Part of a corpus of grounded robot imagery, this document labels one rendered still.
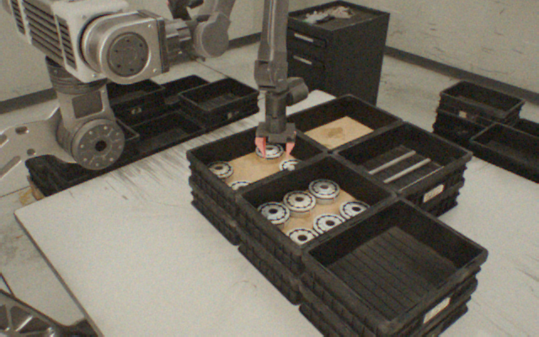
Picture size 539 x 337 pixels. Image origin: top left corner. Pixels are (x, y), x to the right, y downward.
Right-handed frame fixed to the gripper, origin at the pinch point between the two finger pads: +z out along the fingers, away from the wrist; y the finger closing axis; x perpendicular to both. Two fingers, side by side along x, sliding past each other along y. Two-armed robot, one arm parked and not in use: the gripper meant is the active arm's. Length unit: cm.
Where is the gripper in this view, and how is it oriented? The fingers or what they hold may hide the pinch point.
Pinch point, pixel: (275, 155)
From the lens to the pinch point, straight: 136.5
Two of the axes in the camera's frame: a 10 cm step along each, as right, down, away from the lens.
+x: -1.2, 5.5, -8.3
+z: 0.1, 8.3, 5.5
